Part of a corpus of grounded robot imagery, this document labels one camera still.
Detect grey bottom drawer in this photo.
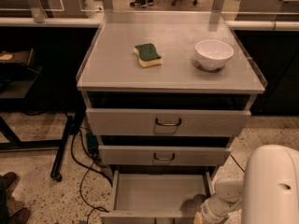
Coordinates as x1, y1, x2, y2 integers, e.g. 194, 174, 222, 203
101, 171, 212, 224

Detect grey drawer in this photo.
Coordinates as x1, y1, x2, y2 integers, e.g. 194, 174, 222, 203
101, 171, 212, 224
99, 136, 230, 166
86, 108, 250, 137

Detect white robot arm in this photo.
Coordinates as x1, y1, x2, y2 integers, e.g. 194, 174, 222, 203
193, 145, 299, 224

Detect grey middle drawer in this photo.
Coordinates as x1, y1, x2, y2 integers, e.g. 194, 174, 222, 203
99, 136, 230, 166

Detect grey drawer cabinet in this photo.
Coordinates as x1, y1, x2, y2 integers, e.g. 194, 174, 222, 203
76, 10, 268, 224

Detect grey top drawer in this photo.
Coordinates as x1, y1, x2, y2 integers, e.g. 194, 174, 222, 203
86, 108, 250, 137

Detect black power adapter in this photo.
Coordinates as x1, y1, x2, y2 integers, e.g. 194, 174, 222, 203
86, 133, 99, 155

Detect white ceramic bowl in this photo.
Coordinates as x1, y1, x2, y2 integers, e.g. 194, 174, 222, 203
195, 39, 234, 71

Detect green yellow sponge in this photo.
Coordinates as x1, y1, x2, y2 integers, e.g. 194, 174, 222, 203
134, 43, 162, 67

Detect brown shoe lower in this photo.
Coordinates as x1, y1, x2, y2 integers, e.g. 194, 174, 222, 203
8, 207, 31, 224

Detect brown shoe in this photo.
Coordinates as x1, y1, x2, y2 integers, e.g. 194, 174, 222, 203
0, 172, 19, 193
8, 207, 31, 224

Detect brown shoe upper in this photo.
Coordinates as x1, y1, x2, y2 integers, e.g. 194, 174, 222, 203
0, 172, 19, 193

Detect black floor cable right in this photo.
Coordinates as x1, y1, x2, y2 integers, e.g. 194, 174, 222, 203
229, 153, 247, 174

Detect black floor cable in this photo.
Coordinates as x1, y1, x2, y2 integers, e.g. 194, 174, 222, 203
70, 126, 114, 224
229, 153, 247, 174

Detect black middle drawer handle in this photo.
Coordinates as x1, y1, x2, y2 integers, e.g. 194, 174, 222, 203
153, 153, 176, 161

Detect black drawer handle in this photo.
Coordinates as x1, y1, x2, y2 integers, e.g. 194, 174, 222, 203
155, 119, 182, 127
153, 153, 176, 161

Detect black top drawer handle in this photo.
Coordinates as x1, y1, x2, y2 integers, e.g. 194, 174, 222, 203
155, 119, 182, 127

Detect black floor cable left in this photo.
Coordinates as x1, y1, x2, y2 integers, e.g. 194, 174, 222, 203
70, 126, 114, 224

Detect black side table frame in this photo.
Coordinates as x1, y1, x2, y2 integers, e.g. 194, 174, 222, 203
0, 49, 85, 183

